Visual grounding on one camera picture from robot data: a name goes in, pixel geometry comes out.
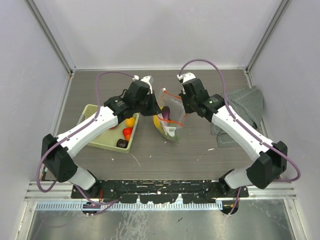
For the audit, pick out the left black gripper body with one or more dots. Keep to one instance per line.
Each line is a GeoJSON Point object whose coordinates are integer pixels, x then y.
{"type": "Point", "coordinates": [144, 107]}

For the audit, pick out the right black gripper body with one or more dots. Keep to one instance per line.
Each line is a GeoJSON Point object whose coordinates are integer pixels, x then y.
{"type": "Point", "coordinates": [188, 103]}

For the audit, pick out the purple toy eggplant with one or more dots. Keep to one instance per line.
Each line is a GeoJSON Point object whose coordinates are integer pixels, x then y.
{"type": "Point", "coordinates": [165, 111]}

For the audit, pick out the yellow toy banana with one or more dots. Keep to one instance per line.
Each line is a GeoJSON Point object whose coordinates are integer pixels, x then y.
{"type": "Point", "coordinates": [157, 123]}

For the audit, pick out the clear orange zip bag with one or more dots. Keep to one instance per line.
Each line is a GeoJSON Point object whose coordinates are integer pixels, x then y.
{"type": "Point", "coordinates": [177, 112]}

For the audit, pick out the yellow orange toy fruit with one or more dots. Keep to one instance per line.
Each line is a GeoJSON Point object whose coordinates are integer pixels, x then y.
{"type": "Point", "coordinates": [130, 122]}

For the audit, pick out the green toy leaves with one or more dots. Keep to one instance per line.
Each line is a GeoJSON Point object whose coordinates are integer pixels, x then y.
{"type": "Point", "coordinates": [173, 132]}

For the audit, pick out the red toy tomato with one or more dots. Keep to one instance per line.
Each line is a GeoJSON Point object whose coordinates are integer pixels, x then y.
{"type": "Point", "coordinates": [127, 132]}

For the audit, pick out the green plastic basket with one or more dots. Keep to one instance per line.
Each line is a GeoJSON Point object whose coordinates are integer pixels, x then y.
{"type": "Point", "coordinates": [108, 139]}

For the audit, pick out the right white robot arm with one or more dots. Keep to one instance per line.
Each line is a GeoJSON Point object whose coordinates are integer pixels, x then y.
{"type": "Point", "coordinates": [269, 158]}

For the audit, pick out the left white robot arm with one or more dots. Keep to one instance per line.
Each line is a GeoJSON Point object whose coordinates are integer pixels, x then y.
{"type": "Point", "coordinates": [58, 152]}

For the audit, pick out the dark purple toy plum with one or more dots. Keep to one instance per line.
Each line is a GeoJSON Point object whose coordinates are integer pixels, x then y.
{"type": "Point", "coordinates": [122, 143]}

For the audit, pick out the grey folded cloth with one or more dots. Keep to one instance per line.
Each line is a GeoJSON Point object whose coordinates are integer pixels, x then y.
{"type": "Point", "coordinates": [248, 104]}

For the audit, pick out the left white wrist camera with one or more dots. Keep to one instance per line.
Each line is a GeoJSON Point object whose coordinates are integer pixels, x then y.
{"type": "Point", "coordinates": [147, 79]}

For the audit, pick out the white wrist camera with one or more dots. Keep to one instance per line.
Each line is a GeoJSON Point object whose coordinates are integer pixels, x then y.
{"type": "Point", "coordinates": [183, 78]}
{"type": "Point", "coordinates": [147, 79]}

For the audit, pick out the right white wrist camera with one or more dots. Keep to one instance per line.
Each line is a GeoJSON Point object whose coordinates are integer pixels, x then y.
{"type": "Point", "coordinates": [183, 78]}

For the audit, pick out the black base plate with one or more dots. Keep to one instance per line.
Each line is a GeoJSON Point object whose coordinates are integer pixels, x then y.
{"type": "Point", "coordinates": [162, 191]}

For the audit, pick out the grey slotted cable duct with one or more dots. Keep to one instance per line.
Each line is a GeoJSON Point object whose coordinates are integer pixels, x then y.
{"type": "Point", "coordinates": [81, 205]}

